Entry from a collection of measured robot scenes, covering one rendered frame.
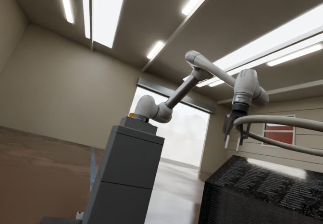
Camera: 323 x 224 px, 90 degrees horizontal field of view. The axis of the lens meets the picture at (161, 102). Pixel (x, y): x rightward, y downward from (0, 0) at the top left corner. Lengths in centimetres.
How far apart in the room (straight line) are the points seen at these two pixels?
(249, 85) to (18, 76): 770
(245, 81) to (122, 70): 715
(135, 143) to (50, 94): 649
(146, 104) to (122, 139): 39
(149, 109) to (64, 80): 638
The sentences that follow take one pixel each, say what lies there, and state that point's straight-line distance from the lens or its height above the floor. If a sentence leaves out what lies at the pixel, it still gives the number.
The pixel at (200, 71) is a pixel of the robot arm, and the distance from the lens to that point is 141.
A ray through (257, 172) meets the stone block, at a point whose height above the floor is 72.
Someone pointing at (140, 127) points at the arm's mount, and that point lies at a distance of 135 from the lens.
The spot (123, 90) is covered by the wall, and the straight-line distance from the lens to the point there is 759.
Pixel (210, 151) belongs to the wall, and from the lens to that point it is 952.
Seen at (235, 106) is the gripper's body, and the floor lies 101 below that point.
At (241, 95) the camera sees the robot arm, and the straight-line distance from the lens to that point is 91.
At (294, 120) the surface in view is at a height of 91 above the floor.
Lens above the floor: 73
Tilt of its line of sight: 15 degrees up
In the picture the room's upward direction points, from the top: 15 degrees clockwise
